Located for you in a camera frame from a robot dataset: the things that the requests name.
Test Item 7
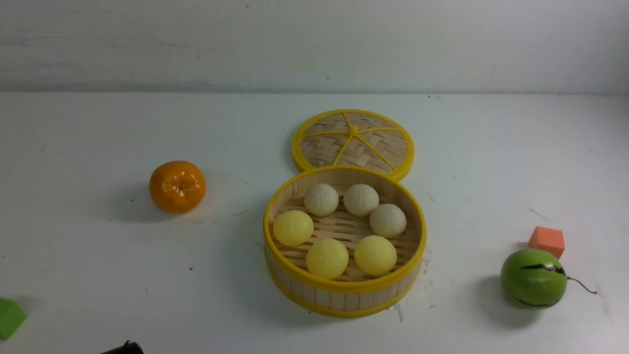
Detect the yellow bun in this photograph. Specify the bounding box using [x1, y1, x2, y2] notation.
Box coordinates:
[273, 210, 314, 246]
[353, 235, 398, 276]
[306, 239, 349, 279]

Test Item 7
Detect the white bun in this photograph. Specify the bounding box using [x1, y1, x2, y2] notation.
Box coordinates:
[369, 204, 407, 239]
[303, 183, 339, 216]
[343, 184, 380, 217]

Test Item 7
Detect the yellow bun front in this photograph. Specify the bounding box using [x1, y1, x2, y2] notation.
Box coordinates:
[306, 239, 349, 279]

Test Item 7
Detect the green toy watermelon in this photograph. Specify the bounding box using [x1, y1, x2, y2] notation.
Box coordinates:
[499, 248, 598, 310]

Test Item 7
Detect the orange toy tangerine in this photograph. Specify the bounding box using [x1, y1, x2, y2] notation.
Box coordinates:
[148, 160, 207, 214]

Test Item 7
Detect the green foam block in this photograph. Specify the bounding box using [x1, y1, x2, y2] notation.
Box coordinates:
[0, 297, 28, 341]

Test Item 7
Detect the bamboo steamer lid yellow rim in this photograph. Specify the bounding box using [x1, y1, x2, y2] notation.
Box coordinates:
[290, 109, 415, 181]

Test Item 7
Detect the bamboo steamer tray yellow rim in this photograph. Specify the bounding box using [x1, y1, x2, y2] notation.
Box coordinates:
[262, 166, 427, 318]

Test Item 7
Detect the orange foam cube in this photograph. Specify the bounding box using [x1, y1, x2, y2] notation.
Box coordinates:
[528, 226, 565, 260]

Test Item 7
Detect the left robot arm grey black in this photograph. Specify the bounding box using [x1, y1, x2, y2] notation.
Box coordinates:
[101, 341, 144, 354]

